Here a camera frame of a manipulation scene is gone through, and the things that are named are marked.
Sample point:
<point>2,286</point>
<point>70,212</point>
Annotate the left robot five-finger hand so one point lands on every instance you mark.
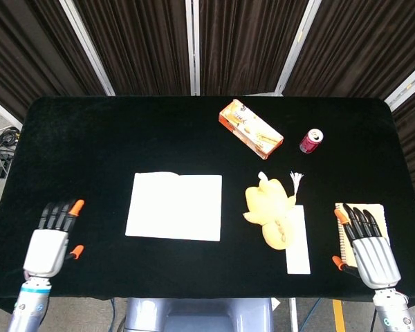
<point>45,250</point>

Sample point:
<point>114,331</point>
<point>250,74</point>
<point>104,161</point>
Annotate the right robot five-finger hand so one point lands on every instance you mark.
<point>375,259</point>

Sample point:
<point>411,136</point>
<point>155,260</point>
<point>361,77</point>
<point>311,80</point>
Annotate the white book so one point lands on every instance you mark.
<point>174,207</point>

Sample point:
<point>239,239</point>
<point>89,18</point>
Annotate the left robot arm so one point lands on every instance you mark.
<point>29,304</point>

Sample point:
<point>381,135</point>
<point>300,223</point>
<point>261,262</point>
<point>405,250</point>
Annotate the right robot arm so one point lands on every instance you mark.
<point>394,311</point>

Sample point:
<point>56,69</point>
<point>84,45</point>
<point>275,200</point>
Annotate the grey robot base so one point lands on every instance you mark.
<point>197,316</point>

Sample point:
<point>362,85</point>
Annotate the spiral notepad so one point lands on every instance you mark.
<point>347,252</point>

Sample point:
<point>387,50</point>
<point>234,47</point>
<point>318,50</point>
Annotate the yellow floor tape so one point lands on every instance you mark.
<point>339,316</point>

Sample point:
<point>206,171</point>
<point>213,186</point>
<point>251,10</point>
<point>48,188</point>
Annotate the white bookmark with tassel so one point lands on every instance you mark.
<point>298,242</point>

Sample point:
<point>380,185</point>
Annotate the white table leg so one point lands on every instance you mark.
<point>293,314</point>

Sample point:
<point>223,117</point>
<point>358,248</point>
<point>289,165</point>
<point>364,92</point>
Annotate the yellow rubber chicken toy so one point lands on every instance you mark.
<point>268,207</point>

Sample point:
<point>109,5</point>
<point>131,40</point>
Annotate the red soda can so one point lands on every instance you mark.
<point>310,141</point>

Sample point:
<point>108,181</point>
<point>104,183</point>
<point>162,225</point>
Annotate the black velvet tablecloth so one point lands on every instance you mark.
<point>141,138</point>

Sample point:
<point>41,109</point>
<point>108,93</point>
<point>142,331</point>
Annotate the orange snack box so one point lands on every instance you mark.
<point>250,128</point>

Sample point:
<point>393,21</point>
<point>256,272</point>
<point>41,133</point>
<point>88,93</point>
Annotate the white curtain frame post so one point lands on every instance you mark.
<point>297,48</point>
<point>406,83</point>
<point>193,48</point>
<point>86,48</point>

